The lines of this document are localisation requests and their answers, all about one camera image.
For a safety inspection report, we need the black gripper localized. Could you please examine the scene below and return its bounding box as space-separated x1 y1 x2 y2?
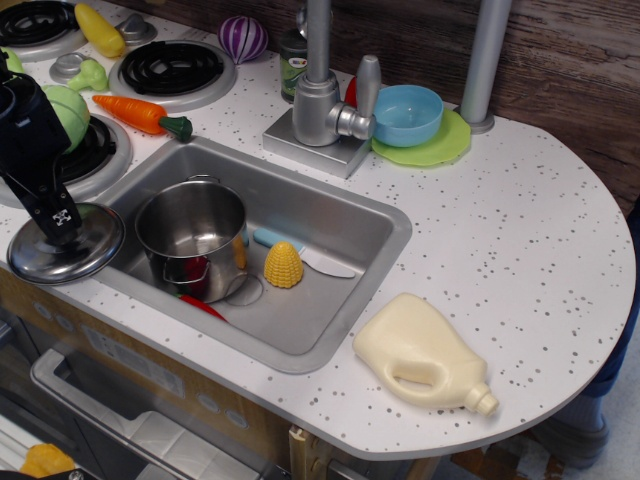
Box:
1 74 82 246

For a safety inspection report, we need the steel pot lid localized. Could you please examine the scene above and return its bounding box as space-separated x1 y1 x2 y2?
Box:
7 203 125 285

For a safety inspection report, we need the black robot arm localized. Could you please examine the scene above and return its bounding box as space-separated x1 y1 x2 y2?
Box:
1 53 82 245

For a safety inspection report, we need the steel pot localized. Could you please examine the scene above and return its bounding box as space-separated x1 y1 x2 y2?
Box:
134 175 248 303

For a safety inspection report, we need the front left stove burner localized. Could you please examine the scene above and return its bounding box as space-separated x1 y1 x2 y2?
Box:
0 112 134 210

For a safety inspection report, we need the stove burner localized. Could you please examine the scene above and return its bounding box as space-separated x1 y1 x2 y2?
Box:
109 40 236 113
1 1 88 63
0 112 134 210

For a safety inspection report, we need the green toy cabbage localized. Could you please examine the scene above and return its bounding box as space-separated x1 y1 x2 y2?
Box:
42 85 91 154

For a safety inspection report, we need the orange toy carrot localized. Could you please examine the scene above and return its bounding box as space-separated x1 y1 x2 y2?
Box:
92 95 193 142

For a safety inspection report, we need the green toy broccoli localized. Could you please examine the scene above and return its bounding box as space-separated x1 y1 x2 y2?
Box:
67 59 109 91

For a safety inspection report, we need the silver stove knob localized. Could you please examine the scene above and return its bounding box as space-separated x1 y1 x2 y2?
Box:
116 14 158 46
49 52 89 84

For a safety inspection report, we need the red toy chili pepper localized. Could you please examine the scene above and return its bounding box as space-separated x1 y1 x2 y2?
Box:
176 294 226 322

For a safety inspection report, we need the light green toy vegetable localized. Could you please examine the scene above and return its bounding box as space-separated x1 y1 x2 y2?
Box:
1 47 25 73

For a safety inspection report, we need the back right stove burner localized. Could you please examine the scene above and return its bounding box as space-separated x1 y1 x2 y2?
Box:
109 40 236 113

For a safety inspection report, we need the yellow toy squash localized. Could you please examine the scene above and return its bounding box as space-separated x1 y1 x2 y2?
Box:
74 3 126 58

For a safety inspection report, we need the back left stove burner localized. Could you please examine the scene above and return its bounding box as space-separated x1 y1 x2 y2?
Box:
1 1 88 63

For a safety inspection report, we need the silver stove knob rear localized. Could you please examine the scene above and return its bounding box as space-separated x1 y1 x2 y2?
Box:
116 14 158 46

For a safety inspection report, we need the yellow toy corn piece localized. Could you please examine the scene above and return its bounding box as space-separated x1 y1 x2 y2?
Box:
263 241 304 289

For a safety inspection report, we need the yellow toy in basket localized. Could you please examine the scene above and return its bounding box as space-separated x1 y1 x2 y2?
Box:
19 444 76 478

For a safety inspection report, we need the purple striped toy onion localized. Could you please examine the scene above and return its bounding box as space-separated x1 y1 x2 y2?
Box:
217 16 269 65

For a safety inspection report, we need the silver toy sink basin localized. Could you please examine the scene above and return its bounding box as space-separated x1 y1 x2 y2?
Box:
49 136 413 375

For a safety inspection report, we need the silver toy faucet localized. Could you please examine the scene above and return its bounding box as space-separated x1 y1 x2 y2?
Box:
263 1 381 179

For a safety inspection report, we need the green toy spice jar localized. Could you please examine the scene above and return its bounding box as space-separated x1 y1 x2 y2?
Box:
279 29 307 103

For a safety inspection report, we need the red toy behind faucet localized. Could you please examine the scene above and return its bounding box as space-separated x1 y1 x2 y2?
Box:
344 76 358 108

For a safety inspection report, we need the blue toy bowl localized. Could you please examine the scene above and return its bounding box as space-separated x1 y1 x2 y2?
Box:
373 85 444 147

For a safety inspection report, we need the cream toy detergent jug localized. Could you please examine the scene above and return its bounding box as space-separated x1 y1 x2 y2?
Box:
353 293 499 416

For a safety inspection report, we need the green toy plate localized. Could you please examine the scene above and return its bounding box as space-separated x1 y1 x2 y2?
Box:
371 109 471 167

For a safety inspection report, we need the grey support pole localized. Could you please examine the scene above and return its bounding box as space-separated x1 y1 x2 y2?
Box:
458 0 512 135

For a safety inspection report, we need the person leg with shoe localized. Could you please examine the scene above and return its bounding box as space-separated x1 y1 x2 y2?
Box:
529 197 640 470

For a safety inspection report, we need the blue handled toy knife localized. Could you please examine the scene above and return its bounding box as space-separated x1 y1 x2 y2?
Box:
253 228 355 279

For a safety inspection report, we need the silver oven door handle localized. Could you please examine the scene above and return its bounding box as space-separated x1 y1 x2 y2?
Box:
30 349 285 479

